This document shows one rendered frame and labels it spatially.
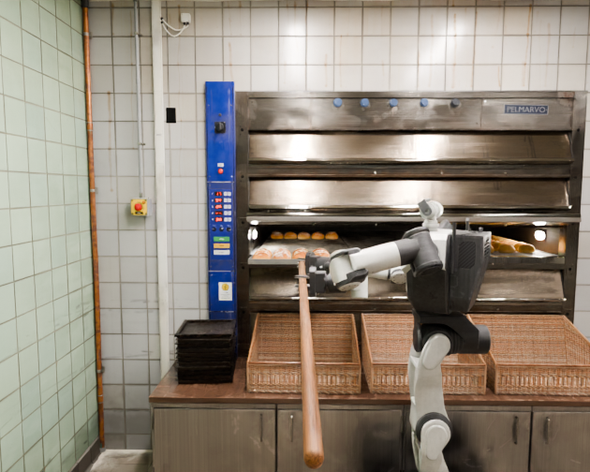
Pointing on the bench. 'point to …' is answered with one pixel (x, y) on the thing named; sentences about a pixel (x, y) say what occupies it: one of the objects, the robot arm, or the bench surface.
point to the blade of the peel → (272, 260)
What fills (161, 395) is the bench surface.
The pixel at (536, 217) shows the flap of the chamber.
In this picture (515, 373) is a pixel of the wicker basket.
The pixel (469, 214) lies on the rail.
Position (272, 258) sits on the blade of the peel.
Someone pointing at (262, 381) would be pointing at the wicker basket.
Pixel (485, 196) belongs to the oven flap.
